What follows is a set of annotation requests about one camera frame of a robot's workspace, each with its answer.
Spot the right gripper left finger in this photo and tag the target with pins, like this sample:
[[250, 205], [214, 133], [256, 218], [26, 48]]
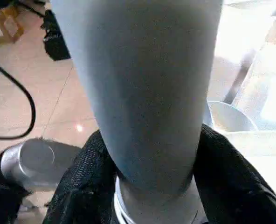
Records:
[[82, 186]]

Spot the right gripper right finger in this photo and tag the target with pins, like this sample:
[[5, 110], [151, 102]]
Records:
[[233, 186]]

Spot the white plastic table top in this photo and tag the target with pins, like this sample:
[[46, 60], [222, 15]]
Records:
[[264, 151]]

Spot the white plastic table leg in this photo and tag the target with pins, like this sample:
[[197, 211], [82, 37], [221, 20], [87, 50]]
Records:
[[147, 93]]

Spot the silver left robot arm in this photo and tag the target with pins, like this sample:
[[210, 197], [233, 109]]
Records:
[[35, 161]]

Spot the black fabric bag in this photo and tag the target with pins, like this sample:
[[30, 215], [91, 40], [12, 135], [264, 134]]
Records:
[[56, 39]]

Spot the brown cardboard box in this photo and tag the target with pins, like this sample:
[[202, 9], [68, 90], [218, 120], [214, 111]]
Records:
[[5, 25]]

